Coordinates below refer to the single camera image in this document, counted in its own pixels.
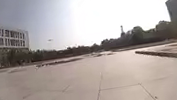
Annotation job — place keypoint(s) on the grey paved plaza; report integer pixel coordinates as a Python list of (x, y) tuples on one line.
[(81, 84)]

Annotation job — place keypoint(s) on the distant tower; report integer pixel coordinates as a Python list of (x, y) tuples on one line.
[(122, 31)]

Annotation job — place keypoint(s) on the row of trees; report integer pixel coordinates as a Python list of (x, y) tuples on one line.
[(135, 38)]

